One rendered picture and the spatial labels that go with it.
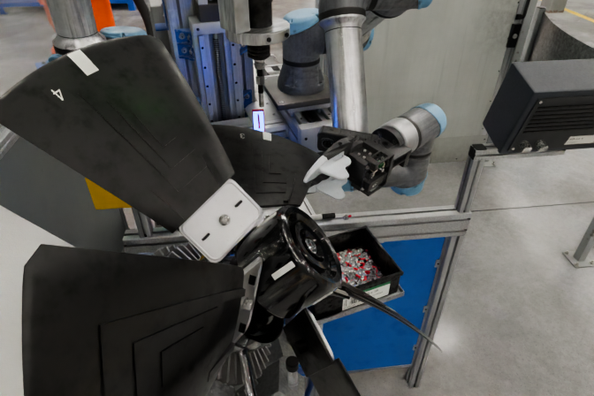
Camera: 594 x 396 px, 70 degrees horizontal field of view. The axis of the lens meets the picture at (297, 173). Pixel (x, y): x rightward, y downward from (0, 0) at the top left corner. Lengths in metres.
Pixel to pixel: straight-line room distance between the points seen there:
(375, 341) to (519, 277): 1.02
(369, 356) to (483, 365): 0.54
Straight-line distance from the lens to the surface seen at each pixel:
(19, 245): 0.64
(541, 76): 1.08
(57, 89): 0.54
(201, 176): 0.53
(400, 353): 1.68
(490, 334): 2.10
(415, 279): 1.38
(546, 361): 2.12
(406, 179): 0.93
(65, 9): 1.11
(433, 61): 2.64
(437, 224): 1.21
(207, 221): 0.53
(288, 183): 0.69
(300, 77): 1.33
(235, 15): 0.45
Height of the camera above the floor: 1.60
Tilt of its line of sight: 35 degrees down
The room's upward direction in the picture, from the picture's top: straight up
